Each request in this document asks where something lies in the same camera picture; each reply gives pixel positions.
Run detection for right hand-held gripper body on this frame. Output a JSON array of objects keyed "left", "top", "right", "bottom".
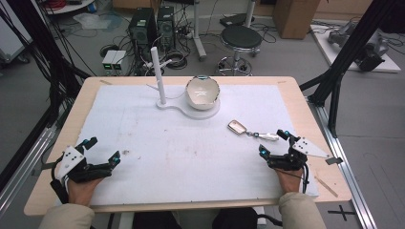
[{"left": 266, "top": 136, "right": 330, "bottom": 172}]

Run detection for thin wooden stick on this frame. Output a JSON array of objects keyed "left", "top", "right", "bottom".
[{"left": 313, "top": 175, "right": 339, "bottom": 198}]

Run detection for white bowl with brown rim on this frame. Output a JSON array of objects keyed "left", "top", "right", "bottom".
[{"left": 184, "top": 74, "right": 222, "bottom": 112}]

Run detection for metal spoon with white handle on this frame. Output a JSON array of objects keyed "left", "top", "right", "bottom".
[{"left": 226, "top": 118, "right": 281, "bottom": 142}]

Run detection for person's left hand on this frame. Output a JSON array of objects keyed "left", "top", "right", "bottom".
[{"left": 66, "top": 176, "right": 105, "bottom": 206}]

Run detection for aluminium rail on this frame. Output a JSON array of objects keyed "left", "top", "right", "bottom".
[
  {"left": 0, "top": 126, "right": 59, "bottom": 218},
  {"left": 307, "top": 97, "right": 378, "bottom": 229}
]

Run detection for person's right hand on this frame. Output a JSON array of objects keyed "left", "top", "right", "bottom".
[{"left": 274, "top": 167, "right": 306, "bottom": 195}]

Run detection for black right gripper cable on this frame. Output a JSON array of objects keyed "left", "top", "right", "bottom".
[{"left": 300, "top": 161, "right": 310, "bottom": 195}]

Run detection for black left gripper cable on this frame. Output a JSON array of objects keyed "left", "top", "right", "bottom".
[{"left": 49, "top": 155, "right": 70, "bottom": 205}]

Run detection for black computer tower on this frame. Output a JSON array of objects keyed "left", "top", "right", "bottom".
[
  {"left": 128, "top": 7, "right": 158, "bottom": 46},
  {"left": 157, "top": 5, "right": 177, "bottom": 50}
]

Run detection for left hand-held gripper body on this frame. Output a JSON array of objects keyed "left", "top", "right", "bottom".
[{"left": 56, "top": 144, "right": 113, "bottom": 184}]

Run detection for white foam mat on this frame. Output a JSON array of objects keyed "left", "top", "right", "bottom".
[{"left": 59, "top": 83, "right": 320, "bottom": 207}]

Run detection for white floor board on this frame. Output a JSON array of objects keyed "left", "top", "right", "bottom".
[{"left": 309, "top": 24, "right": 402, "bottom": 73}]

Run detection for person's leg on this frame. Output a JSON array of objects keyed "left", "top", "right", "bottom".
[
  {"left": 211, "top": 206, "right": 259, "bottom": 229},
  {"left": 131, "top": 211, "right": 178, "bottom": 229}
]

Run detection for black round stool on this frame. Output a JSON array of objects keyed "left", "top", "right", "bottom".
[{"left": 217, "top": 25, "right": 264, "bottom": 77}]

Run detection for person's right leg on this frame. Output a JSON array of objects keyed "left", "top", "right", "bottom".
[{"left": 211, "top": 206, "right": 259, "bottom": 229}]

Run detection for white table leg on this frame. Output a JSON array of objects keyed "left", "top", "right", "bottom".
[
  {"left": 244, "top": 0, "right": 257, "bottom": 29},
  {"left": 192, "top": 0, "right": 208, "bottom": 62}
]

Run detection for small white power box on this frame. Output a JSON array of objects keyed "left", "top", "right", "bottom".
[
  {"left": 101, "top": 50, "right": 118, "bottom": 72},
  {"left": 111, "top": 50, "right": 128, "bottom": 72}
]

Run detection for white stand with post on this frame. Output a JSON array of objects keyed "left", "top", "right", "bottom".
[{"left": 150, "top": 46, "right": 222, "bottom": 121}]

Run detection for person's left leg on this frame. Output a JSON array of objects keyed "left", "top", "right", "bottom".
[{"left": 131, "top": 211, "right": 178, "bottom": 229}]

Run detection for coiled black cable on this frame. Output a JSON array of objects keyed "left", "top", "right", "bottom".
[{"left": 163, "top": 50, "right": 189, "bottom": 71}]

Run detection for grey and black machine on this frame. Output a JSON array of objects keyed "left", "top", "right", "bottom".
[{"left": 327, "top": 21, "right": 390, "bottom": 73}]

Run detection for black metal frame stand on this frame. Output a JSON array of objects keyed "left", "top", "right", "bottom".
[
  {"left": 299, "top": 0, "right": 405, "bottom": 138},
  {"left": 0, "top": 0, "right": 92, "bottom": 192}
]

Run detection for round white table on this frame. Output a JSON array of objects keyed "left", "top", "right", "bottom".
[{"left": 40, "top": 0, "right": 96, "bottom": 15}]

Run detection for clear plastic bag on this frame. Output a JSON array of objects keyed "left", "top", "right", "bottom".
[{"left": 73, "top": 11, "right": 124, "bottom": 31}]

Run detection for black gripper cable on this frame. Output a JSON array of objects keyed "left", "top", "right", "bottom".
[
  {"left": 49, "top": 155, "right": 70, "bottom": 205},
  {"left": 300, "top": 161, "right": 310, "bottom": 195}
]

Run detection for cardboard box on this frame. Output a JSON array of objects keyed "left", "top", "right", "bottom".
[{"left": 272, "top": 0, "right": 321, "bottom": 40}]

